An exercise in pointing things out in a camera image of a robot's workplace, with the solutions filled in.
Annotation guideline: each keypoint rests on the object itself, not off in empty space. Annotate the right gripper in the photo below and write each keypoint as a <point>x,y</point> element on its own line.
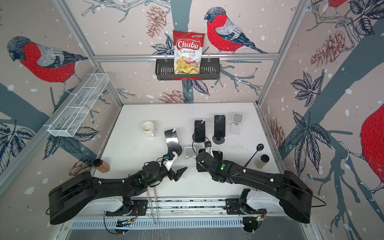
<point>200,168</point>

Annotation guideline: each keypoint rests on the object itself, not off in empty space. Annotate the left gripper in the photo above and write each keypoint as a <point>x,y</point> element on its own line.
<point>177,175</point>

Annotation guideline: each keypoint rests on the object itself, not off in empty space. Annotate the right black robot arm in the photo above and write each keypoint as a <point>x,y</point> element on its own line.
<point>294,196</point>

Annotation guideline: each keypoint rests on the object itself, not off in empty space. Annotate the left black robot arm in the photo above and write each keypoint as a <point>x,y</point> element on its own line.
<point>69,198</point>

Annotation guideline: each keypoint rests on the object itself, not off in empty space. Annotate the large black reflective phone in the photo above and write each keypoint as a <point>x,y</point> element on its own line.
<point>171,139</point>

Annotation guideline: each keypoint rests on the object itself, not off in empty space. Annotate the grey round base stand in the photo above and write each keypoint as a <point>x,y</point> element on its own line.
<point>218,141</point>

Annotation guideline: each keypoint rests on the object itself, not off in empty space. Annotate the purple-edged black phone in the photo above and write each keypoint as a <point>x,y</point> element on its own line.
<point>199,131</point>

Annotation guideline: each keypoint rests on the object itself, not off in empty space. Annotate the tall black phone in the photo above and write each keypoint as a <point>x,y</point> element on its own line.
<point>219,126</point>

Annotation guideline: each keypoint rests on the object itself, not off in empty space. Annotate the left pink chopstick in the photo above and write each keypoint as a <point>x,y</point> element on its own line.
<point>150,206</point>

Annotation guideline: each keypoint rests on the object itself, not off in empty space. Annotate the pink chopstick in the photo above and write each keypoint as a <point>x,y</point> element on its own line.
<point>156,218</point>
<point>150,206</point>

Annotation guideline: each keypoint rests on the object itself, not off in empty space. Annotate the white ceramic mug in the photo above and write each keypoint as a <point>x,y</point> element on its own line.
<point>149,129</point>

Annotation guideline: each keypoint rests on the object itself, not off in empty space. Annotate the right pink chopstick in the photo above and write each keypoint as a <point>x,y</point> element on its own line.
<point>156,218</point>

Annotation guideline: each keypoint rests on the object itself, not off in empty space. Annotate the Chuba cassava chips bag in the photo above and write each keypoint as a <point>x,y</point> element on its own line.
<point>188,50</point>

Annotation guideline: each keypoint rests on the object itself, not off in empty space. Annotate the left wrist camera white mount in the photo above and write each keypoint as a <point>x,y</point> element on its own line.
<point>171,160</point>

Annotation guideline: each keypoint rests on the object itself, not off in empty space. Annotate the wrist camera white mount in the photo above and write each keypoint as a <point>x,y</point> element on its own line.
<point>171,160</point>
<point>208,147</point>

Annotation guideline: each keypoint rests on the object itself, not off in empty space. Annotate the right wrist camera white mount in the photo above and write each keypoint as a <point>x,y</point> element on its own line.
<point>208,147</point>

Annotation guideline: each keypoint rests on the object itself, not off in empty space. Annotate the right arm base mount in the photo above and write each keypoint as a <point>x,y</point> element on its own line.
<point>240,207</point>

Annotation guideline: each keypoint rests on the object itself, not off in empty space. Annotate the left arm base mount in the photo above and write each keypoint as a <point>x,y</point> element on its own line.
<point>130,208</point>

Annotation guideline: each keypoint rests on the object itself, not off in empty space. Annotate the aluminium front rail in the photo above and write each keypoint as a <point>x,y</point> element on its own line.
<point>196,207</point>

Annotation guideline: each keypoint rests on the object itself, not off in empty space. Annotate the black wire wall basket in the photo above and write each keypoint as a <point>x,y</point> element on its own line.
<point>209,70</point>

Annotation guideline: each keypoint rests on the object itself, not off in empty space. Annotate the white wire mesh shelf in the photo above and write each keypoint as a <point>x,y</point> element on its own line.
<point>72,116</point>

